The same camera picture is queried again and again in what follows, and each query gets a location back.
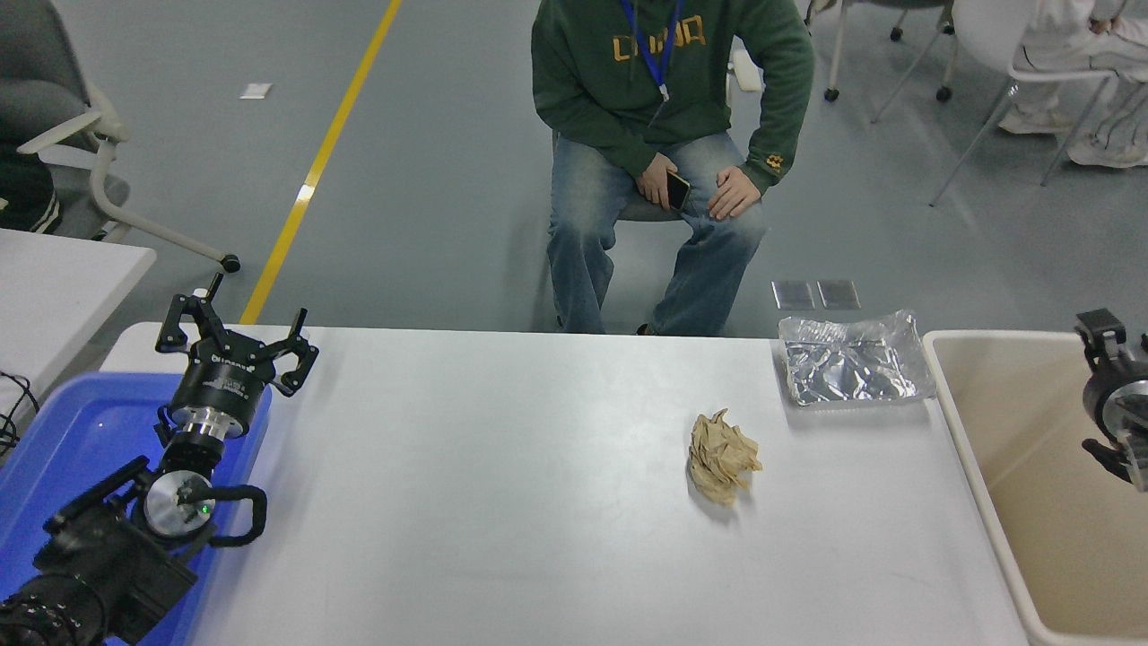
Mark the large pale plastic bin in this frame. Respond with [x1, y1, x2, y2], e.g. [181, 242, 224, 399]
[922, 330, 1148, 646]

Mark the white side table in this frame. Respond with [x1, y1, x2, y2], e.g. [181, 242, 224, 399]
[0, 229, 158, 423]

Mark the grey office chair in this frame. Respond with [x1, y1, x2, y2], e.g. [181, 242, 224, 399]
[0, 0, 243, 273]

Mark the silver foil tray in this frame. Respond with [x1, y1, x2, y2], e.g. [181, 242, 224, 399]
[778, 310, 936, 407]

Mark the black cable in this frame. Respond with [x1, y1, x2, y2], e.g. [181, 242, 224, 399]
[0, 371, 41, 467]

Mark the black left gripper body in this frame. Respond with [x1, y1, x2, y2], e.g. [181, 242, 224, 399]
[168, 341, 275, 423]

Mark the person's right hand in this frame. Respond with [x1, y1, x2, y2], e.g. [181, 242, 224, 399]
[637, 153, 681, 214]

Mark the chair with black castors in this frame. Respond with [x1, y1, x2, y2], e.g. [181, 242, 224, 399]
[798, 0, 956, 104]

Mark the white plastic chair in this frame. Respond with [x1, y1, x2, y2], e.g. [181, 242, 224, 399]
[931, 0, 1131, 209]

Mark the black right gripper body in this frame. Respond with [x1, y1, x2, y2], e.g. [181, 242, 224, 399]
[1081, 357, 1148, 432]

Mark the tan paper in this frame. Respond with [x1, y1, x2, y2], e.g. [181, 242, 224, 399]
[688, 408, 764, 505]

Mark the person's left hand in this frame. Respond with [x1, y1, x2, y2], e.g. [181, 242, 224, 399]
[707, 168, 764, 223]

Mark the blue plastic tray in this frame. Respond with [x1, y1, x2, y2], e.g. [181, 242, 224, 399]
[0, 372, 274, 646]

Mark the person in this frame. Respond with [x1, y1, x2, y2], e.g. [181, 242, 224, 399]
[529, 0, 816, 337]
[998, 0, 1148, 170]
[0, 117, 64, 234]

